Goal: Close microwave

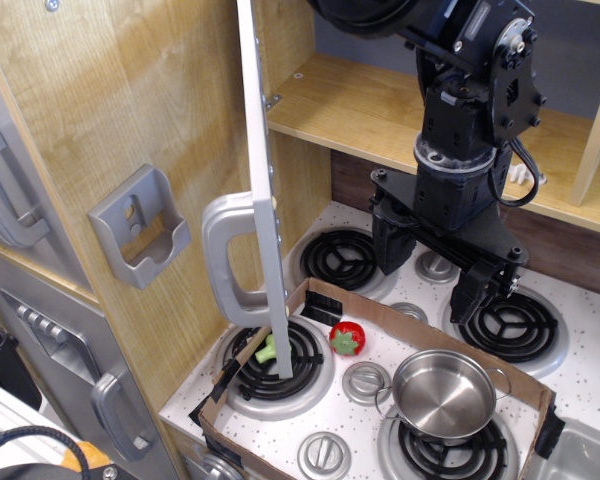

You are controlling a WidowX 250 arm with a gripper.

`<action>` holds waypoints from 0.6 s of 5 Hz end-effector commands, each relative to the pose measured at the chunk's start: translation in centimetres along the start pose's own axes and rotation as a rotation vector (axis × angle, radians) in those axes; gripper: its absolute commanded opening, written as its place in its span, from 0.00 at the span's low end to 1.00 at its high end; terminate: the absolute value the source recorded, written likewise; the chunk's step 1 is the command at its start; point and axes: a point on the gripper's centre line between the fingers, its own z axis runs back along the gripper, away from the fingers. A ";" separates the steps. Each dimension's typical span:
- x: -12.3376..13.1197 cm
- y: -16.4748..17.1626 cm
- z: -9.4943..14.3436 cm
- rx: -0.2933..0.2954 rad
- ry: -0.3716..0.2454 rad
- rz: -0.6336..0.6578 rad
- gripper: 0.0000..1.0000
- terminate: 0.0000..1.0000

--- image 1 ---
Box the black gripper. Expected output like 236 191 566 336
369 168 528 325

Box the grey toy microwave door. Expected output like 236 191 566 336
202 1 293 379

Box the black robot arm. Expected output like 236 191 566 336
313 1 546 325

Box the wooden microwave shelf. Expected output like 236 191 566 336
267 54 600 233

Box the back grey stove knob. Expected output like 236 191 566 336
415 251 460 284

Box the grey stove knob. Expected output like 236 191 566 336
342 361 391 406
391 302 428 324
415 251 460 284
297 431 352 480

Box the middle grey stove knob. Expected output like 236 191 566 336
391 302 428 324

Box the back left black burner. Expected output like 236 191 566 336
284 227 399 301

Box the black burner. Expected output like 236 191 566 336
217 314 337 420
441 286 569 378
284 227 399 301
376 415 519 480

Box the back right black burner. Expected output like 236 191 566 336
441 286 569 378

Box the white plastic door latch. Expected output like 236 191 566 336
508 164 547 186

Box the red toy strawberry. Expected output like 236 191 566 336
329 321 366 356

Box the stainless steel pot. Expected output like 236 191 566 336
374 349 512 446

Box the centre grey stove knob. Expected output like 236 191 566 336
342 361 391 406

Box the green toy broccoli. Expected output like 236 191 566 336
255 334 278 364

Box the front right black burner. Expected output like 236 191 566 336
376 415 519 480

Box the front left black burner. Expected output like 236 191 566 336
217 314 337 420

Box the front grey stove knob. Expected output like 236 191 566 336
297 431 352 480

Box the steel sink basin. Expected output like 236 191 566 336
522 418 600 480

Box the grey ice dispenser panel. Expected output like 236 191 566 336
0 289 101 385

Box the orange tape piece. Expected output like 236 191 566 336
60 441 111 473

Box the black device at left edge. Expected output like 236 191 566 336
0 328 42 410

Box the brown cardboard barrier frame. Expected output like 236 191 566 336
190 279 558 479

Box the grey wall phone holder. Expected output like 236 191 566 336
88 164 191 290

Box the lower grey fridge handle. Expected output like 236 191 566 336
90 372 150 462

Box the black braided cable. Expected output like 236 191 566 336
0 424 92 480

